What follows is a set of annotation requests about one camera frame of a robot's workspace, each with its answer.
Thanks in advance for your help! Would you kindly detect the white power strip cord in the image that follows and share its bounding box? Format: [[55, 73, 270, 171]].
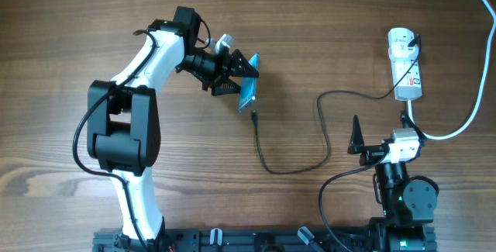
[[406, 0, 496, 141]]

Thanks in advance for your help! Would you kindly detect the blue screen smartphone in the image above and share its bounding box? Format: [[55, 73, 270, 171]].
[[238, 54, 260, 112]]

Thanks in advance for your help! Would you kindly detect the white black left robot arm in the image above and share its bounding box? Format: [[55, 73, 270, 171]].
[[81, 6, 260, 250]]

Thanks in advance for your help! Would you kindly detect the white USB charger plug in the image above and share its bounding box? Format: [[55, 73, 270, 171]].
[[388, 39, 419, 62]]

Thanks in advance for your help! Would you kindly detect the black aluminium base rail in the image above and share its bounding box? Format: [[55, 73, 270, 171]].
[[92, 224, 438, 252]]

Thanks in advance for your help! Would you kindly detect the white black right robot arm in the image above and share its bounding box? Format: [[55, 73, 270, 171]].
[[348, 111, 439, 252]]

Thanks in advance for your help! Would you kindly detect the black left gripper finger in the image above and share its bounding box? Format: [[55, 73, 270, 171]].
[[211, 76, 241, 96], [229, 49, 259, 78]]

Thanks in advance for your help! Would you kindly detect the white power strip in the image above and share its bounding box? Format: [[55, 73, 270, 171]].
[[387, 27, 422, 102]]

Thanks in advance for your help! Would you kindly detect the black USB charging cable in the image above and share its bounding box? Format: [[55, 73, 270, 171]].
[[250, 33, 422, 175]]

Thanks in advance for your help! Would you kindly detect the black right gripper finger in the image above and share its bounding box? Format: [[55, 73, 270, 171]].
[[401, 110, 427, 146], [347, 115, 365, 154]]

